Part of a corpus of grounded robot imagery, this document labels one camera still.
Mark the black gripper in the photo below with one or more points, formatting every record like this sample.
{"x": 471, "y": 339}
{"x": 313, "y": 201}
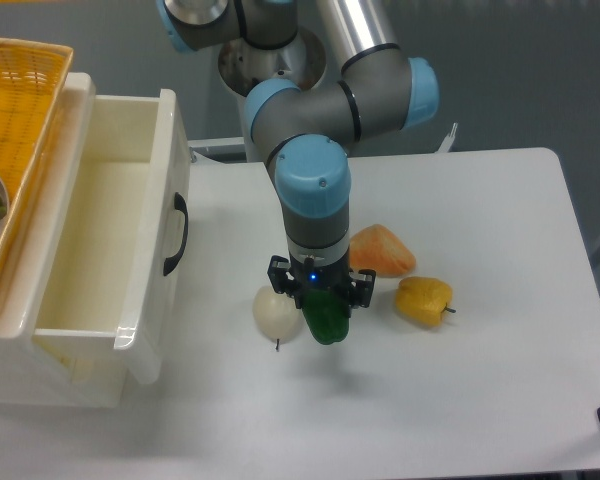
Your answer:
{"x": 295, "y": 278}

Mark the green bell pepper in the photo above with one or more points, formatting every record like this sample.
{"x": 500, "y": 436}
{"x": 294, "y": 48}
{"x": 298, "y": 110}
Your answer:
{"x": 326, "y": 316}

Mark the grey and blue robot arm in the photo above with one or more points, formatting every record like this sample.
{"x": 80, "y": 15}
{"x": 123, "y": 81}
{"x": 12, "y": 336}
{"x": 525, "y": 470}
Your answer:
{"x": 300, "y": 130}

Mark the yellow bell pepper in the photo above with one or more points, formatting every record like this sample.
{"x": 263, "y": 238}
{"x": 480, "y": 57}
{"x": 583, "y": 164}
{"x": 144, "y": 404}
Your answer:
{"x": 424, "y": 299}

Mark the white upper drawer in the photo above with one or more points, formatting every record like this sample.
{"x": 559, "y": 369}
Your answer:
{"x": 106, "y": 297}

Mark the white pear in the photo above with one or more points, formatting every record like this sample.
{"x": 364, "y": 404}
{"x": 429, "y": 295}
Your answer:
{"x": 275, "y": 316}

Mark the yellow woven basket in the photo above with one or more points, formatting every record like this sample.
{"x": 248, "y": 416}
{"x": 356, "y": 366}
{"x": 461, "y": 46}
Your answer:
{"x": 32, "y": 76}

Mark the black drawer handle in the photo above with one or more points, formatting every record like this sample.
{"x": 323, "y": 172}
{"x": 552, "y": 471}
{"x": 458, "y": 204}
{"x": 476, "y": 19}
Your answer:
{"x": 178, "y": 230}

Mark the white table frame bracket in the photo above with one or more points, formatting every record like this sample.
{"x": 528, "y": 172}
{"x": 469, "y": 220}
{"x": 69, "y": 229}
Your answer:
{"x": 448, "y": 141}

